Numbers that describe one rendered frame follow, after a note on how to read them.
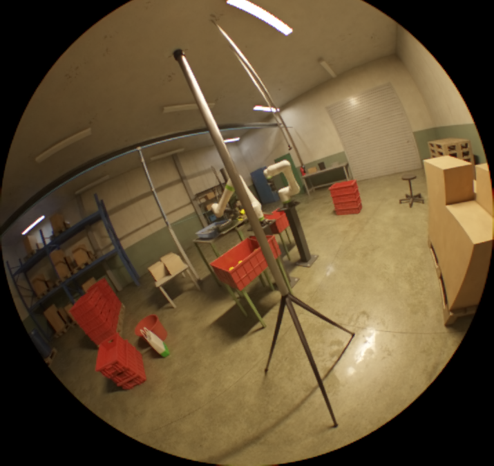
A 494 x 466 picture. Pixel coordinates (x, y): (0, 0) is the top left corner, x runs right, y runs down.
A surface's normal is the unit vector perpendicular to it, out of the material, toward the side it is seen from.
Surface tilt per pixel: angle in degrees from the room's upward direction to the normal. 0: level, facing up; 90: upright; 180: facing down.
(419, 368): 0
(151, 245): 90
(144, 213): 90
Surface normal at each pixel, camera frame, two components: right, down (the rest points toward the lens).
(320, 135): -0.69, 0.43
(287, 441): -0.40, -0.90
